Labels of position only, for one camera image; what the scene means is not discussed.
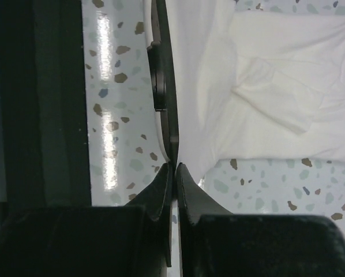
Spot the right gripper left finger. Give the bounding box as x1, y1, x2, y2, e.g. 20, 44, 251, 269
0, 163, 173, 276

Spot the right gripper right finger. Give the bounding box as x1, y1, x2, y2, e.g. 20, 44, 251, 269
175, 164, 345, 276

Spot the white t shirt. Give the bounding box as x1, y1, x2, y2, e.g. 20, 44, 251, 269
166, 1, 345, 181

